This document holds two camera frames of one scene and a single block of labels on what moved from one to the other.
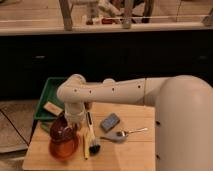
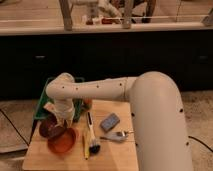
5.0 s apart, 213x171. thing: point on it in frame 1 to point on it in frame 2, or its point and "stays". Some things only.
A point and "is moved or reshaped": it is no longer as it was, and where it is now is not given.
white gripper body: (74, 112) to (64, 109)
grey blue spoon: (115, 136) stays
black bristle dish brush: (94, 147) stays
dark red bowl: (60, 131) is moved or reshaped
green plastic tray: (49, 94) stays
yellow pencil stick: (86, 148) stays
